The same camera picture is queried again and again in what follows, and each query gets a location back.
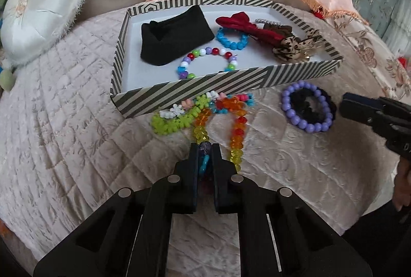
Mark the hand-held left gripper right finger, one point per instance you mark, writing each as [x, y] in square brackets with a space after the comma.
[218, 174]

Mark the black scrunchie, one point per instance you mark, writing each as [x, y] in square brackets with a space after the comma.
[305, 110]

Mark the brown hair bow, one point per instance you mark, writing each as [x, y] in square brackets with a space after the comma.
[279, 31]

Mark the leopard print hair bow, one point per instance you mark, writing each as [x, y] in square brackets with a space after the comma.
[289, 47]

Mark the quilted cream bedspread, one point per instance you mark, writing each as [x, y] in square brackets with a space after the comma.
[96, 167]

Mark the black cloth pouch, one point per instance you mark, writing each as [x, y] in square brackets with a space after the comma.
[173, 39]

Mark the person's right hand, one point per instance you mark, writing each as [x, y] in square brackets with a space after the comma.
[401, 190]

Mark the silver hair clip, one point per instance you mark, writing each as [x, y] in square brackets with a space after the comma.
[266, 21]

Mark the striped cardboard box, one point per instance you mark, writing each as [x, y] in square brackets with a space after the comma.
[154, 78]

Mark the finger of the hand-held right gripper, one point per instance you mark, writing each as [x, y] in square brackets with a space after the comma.
[356, 106]
[395, 105]

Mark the floral satin cover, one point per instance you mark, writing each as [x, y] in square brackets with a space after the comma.
[369, 52]

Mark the red velvet hair bow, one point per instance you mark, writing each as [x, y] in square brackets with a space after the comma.
[244, 23]

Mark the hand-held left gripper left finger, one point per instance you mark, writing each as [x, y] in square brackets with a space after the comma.
[193, 174]

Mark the white satin round cushion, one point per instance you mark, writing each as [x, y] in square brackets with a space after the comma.
[41, 0]

